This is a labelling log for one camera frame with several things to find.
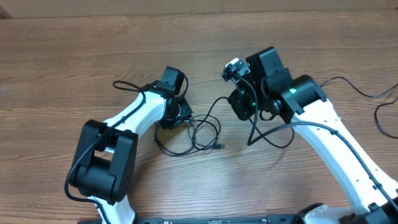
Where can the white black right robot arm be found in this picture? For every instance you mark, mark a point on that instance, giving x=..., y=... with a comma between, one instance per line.
x=264, y=84

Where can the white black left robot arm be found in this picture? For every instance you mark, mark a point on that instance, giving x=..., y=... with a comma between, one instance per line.
x=103, y=165

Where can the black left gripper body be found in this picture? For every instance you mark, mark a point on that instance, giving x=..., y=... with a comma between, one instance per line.
x=181, y=112

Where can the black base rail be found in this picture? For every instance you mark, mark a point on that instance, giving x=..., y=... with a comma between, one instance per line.
x=269, y=219

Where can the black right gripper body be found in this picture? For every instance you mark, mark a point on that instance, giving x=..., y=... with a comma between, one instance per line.
x=240, y=106

